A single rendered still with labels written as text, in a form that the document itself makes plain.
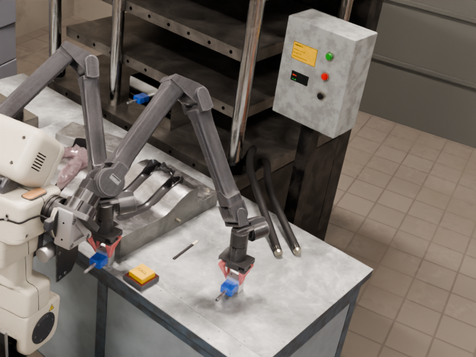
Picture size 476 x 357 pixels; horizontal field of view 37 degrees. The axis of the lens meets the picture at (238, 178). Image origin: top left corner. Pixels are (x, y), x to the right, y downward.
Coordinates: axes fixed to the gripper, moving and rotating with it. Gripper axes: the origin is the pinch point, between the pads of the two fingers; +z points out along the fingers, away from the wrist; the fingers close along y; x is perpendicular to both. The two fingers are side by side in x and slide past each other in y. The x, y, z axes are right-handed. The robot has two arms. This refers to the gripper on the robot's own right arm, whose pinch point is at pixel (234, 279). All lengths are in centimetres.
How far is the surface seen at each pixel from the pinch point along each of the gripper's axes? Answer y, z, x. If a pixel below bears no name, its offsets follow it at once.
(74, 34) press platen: 144, -20, -89
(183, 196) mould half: 32.9, -8.6, -18.6
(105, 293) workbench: 42.1, 19.5, 12.5
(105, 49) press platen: 122, -19, -85
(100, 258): 39.3, -1.0, 18.6
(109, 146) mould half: 76, -8, -31
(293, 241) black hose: -5.7, 1.8, -32.8
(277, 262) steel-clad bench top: -5.0, 4.9, -22.4
